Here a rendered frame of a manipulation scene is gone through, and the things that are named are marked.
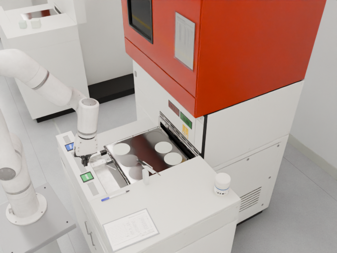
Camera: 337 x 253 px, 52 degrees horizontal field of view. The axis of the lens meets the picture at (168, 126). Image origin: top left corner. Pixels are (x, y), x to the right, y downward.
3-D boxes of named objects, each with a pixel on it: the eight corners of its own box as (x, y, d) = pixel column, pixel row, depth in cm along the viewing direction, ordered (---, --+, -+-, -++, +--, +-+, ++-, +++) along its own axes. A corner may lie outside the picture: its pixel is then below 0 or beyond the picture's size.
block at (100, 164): (104, 162, 190) (104, 158, 189) (107, 165, 188) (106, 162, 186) (91, 167, 187) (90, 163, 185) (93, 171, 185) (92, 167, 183)
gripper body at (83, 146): (95, 125, 154) (93, 145, 160) (72, 129, 149) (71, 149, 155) (101, 135, 149) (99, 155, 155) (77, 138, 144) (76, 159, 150)
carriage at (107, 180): (99, 156, 198) (99, 152, 196) (125, 200, 174) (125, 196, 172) (86, 161, 195) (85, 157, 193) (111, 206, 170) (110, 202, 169)
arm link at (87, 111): (74, 122, 150) (79, 134, 143) (75, 96, 143) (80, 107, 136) (94, 121, 153) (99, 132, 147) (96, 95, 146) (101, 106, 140)
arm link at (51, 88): (26, 73, 135) (80, 114, 156) (31, 92, 124) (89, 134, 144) (42, 57, 134) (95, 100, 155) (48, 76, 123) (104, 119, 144)
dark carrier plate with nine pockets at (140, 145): (158, 128, 212) (158, 127, 211) (188, 162, 188) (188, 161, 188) (107, 146, 198) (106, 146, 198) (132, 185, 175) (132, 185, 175)
